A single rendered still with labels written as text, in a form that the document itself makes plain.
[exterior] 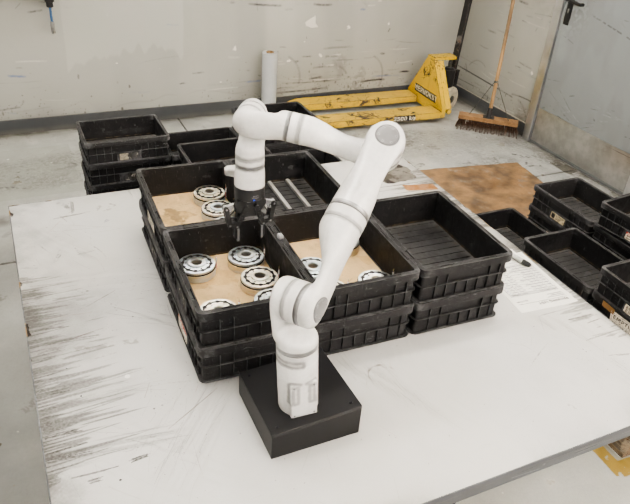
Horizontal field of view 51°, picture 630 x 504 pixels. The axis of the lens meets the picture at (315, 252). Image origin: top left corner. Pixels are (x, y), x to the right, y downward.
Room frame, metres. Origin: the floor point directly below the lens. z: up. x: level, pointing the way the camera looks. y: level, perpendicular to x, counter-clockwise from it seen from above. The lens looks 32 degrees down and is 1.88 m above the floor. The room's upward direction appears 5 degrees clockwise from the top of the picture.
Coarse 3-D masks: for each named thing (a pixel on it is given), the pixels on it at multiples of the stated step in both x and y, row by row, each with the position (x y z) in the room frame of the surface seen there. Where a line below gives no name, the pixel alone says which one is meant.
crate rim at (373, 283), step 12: (276, 216) 1.68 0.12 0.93; (276, 228) 1.62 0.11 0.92; (300, 264) 1.43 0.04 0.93; (408, 264) 1.48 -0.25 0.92; (312, 276) 1.38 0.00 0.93; (384, 276) 1.41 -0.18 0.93; (396, 276) 1.41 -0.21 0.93; (408, 276) 1.43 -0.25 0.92; (336, 288) 1.34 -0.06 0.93; (348, 288) 1.35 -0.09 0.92; (360, 288) 1.37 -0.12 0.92; (372, 288) 1.38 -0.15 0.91
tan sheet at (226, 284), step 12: (264, 264) 1.57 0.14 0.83; (216, 276) 1.49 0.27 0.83; (228, 276) 1.50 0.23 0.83; (240, 276) 1.50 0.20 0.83; (192, 288) 1.43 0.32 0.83; (204, 288) 1.43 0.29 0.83; (216, 288) 1.44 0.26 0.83; (228, 288) 1.44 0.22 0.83; (240, 288) 1.44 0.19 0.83; (204, 300) 1.38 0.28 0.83; (240, 300) 1.39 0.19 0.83; (252, 300) 1.40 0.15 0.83
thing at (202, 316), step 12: (180, 228) 1.57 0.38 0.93; (192, 228) 1.57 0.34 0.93; (168, 240) 1.50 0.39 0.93; (276, 240) 1.54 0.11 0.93; (168, 252) 1.47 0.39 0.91; (288, 252) 1.49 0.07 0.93; (180, 264) 1.39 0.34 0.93; (180, 276) 1.34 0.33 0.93; (300, 276) 1.38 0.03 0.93; (192, 300) 1.24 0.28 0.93; (264, 300) 1.27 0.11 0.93; (204, 312) 1.20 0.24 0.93; (216, 312) 1.21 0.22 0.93; (228, 312) 1.22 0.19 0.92; (240, 312) 1.23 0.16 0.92; (252, 312) 1.24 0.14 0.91
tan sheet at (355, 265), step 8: (312, 240) 1.72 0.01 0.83; (296, 248) 1.67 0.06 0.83; (304, 248) 1.67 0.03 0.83; (312, 248) 1.68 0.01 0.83; (320, 248) 1.68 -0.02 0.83; (360, 248) 1.70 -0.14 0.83; (304, 256) 1.63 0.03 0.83; (312, 256) 1.63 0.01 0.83; (320, 256) 1.63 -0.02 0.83; (352, 256) 1.65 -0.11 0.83; (360, 256) 1.65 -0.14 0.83; (368, 256) 1.66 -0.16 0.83; (352, 264) 1.61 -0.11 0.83; (360, 264) 1.61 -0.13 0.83; (368, 264) 1.61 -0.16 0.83; (344, 272) 1.56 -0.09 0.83; (352, 272) 1.56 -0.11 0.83; (360, 272) 1.57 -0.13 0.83; (344, 280) 1.52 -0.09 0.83; (352, 280) 1.52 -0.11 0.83
